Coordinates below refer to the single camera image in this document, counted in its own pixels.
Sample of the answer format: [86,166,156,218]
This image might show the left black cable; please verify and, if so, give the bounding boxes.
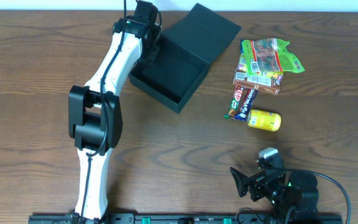
[79,0,129,224]

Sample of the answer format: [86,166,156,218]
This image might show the green snack bag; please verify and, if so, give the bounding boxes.
[241,38,305,75]

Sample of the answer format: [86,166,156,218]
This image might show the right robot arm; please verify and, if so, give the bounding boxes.
[230,155,321,223]

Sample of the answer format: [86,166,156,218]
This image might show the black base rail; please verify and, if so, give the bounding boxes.
[28,212,344,224]

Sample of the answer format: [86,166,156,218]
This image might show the brown chocolate box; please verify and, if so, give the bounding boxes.
[233,70,280,95]

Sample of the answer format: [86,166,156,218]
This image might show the black cardboard box with lid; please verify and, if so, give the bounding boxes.
[129,3,241,113]

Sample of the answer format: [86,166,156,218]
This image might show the red KitKat bar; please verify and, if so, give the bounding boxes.
[224,85,244,119]

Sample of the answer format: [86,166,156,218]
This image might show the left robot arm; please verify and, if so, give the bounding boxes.
[66,1,162,223]

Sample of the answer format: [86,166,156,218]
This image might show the right black cable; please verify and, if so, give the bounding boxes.
[283,167,352,224]

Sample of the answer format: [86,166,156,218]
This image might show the yellow green snack box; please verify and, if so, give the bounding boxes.
[237,52,283,81]

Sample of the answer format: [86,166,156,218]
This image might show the yellow plastic bottle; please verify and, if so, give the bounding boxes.
[247,110,282,132]

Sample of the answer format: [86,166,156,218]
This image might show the black cable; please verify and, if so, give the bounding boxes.
[79,0,129,224]
[283,167,352,224]

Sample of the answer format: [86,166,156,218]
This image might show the blue Dairy Milk bar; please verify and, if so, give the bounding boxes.
[235,89,259,121]

